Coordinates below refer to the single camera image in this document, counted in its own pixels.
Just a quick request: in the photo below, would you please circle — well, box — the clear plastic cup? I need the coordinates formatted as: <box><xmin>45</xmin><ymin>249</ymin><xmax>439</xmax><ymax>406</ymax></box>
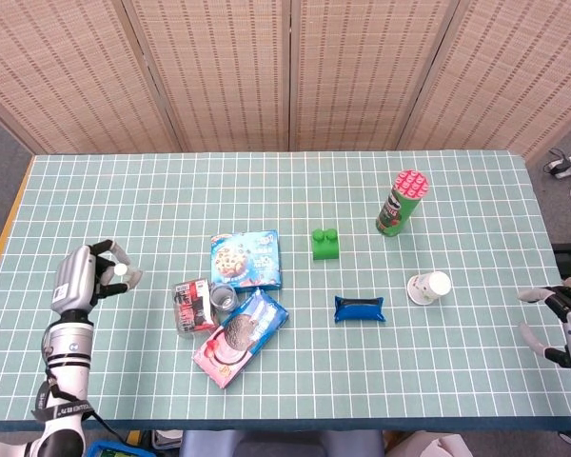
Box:
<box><xmin>208</xmin><ymin>282</ymin><xmax>241</xmax><ymax>313</ymax></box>

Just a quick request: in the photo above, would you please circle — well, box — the bamboo folding screen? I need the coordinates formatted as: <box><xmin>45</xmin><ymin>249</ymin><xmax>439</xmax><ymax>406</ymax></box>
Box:
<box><xmin>0</xmin><ymin>0</ymin><xmax>571</xmax><ymax>161</ymax></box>

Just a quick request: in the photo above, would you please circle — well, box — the white floral paper cup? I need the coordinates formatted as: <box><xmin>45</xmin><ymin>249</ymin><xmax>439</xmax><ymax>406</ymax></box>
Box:
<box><xmin>406</xmin><ymin>270</ymin><xmax>453</xmax><ymax>307</ymax></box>

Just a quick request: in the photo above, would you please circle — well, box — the black plug with cable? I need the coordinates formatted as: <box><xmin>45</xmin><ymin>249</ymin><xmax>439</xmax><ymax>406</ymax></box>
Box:
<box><xmin>544</xmin><ymin>148</ymin><xmax>571</xmax><ymax>175</ymax></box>

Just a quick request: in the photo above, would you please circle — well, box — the grey white box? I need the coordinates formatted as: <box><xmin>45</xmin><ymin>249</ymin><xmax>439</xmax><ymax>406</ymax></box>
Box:
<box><xmin>150</xmin><ymin>429</ymin><xmax>184</xmax><ymax>451</ymax></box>

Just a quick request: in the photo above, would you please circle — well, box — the green Pringles can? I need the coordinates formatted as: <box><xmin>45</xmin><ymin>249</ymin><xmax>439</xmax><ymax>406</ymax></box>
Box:
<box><xmin>375</xmin><ymin>169</ymin><xmax>431</xmax><ymax>238</ymax></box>

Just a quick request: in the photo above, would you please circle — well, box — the pink blue Oreo box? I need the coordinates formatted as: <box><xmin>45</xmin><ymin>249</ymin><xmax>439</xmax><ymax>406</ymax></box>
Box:
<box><xmin>191</xmin><ymin>288</ymin><xmax>290</xmax><ymax>390</ymax></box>

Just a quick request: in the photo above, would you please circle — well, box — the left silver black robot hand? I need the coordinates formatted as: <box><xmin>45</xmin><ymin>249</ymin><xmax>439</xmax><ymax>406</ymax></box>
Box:
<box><xmin>50</xmin><ymin>239</ymin><xmax>144</xmax><ymax>316</ymax></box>

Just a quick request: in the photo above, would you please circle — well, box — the green toy brick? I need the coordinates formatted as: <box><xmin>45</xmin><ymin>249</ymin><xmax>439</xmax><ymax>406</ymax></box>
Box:
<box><xmin>311</xmin><ymin>228</ymin><xmax>342</xmax><ymax>262</ymax></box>

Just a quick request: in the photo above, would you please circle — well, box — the green grid tablecloth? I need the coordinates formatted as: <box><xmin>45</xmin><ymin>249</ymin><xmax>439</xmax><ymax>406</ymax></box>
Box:
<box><xmin>0</xmin><ymin>150</ymin><xmax>571</xmax><ymax>432</ymax></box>

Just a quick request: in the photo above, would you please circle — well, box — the blue plastic crate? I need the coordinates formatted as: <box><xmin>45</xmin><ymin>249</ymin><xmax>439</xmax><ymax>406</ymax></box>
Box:
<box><xmin>84</xmin><ymin>439</ymin><xmax>140</xmax><ymax>457</ymax></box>

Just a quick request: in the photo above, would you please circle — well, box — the blue Oreo snack packet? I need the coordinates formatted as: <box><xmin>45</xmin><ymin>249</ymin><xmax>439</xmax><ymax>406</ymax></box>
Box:
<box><xmin>333</xmin><ymin>295</ymin><xmax>387</xmax><ymax>325</ymax></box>

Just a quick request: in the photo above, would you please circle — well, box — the red black snack packet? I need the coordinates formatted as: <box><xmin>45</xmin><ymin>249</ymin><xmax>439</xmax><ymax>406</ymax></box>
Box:
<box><xmin>170</xmin><ymin>277</ymin><xmax>221</xmax><ymax>339</ymax></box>

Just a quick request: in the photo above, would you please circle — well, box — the blue chocolate chip cookie box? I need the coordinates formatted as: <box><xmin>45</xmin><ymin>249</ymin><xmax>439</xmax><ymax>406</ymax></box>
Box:
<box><xmin>209</xmin><ymin>229</ymin><xmax>285</xmax><ymax>292</ymax></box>

